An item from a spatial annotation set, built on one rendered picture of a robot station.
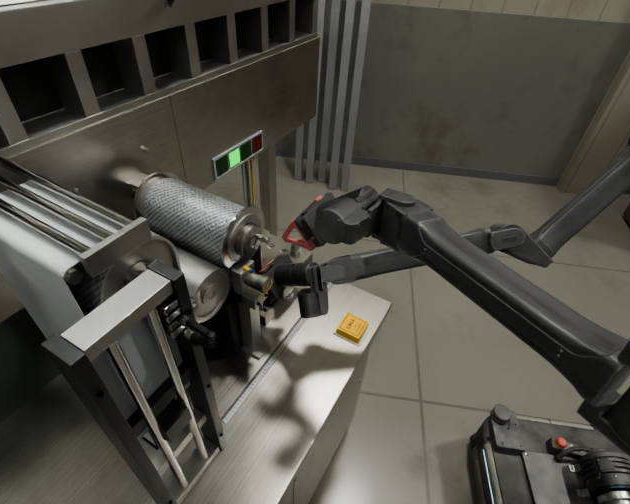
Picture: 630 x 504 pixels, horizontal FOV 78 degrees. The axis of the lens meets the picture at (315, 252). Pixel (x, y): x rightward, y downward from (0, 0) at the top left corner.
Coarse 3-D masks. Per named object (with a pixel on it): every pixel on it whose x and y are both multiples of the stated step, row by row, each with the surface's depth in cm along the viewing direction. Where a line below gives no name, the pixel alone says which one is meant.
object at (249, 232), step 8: (248, 224) 82; (240, 232) 81; (248, 232) 81; (256, 232) 84; (240, 240) 81; (248, 240) 82; (256, 240) 85; (240, 248) 81; (248, 248) 83; (256, 248) 87; (248, 256) 85
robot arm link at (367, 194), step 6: (366, 186) 64; (354, 192) 64; (360, 192) 63; (366, 192) 63; (372, 192) 65; (354, 198) 63; (360, 198) 62; (366, 198) 63; (372, 198) 64; (360, 204) 61; (366, 204) 62; (372, 204) 63; (366, 210) 62
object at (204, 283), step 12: (180, 252) 83; (180, 264) 80; (192, 264) 80; (204, 264) 81; (192, 276) 78; (204, 276) 78; (216, 276) 82; (228, 276) 85; (192, 288) 77; (204, 288) 80; (216, 288) 83; (228, 288) 87; (204, 300) 80; (216, 300) 85; (204, 312) 83
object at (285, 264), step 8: (288, 256) 98; (280, 264) 95; (288, 264) 93; (272, 272) 93; (280, 272) 92; (288, 272) 91; (280, 280) 92; (288, 280) 91; (272, 288) 93; (280, 288) 95; (272, 296) 94
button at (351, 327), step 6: (348, 312) 112; (348, 318) 111; (354, 318) 111; (360, 318) 111; (342, 324) 109; (348, 324) 109; (354, 324) 109; (360, 324) 109; (366, 324) 109; (336, 330) 109; (342, 330) 108; (348, 330) 108; (354, 330) 108; (360, 330) 108; (348, 336) 107; (354, 336) 106; (360, 336) 106
